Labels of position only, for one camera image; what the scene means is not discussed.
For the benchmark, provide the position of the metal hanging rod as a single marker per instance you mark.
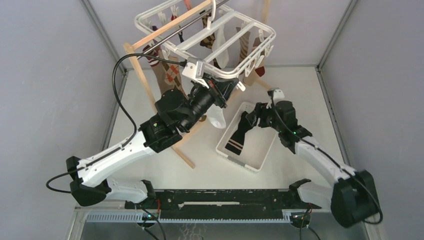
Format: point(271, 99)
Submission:
point(206, 8)

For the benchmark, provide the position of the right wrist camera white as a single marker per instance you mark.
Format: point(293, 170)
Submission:
point(276, 95)

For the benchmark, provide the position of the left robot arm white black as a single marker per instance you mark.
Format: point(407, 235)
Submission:
point(92, 180)

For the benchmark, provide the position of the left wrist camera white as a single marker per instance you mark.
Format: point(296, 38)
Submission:
point(194, 70)

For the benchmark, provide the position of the brown yellow argyle sock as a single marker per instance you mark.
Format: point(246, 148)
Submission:
point(208, 41)

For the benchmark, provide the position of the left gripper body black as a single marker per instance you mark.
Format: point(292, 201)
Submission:
point(218, 98)

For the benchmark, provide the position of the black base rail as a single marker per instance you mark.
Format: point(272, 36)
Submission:
point(221, 204)

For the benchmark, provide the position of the white plastic basket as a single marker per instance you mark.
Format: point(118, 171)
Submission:
point(257, 144)

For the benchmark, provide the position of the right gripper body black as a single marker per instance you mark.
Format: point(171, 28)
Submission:
point(267, 115)

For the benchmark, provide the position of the white hanger clip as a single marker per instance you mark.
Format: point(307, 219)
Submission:
point(240, 86)

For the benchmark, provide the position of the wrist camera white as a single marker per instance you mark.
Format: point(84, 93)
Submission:
point(194, 70)
point(276, 95)

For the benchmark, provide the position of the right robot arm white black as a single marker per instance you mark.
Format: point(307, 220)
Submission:
point(351, 196)

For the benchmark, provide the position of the white plastic clip hanger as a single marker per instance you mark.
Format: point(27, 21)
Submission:
point(226, 42)

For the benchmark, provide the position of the beige orange argyle sock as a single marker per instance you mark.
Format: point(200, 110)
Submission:
point(172, 78)

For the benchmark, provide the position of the black sock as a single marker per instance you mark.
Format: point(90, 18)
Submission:
point(236, 142)

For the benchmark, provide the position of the navy blue sock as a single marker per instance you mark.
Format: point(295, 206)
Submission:
point(180, 36)

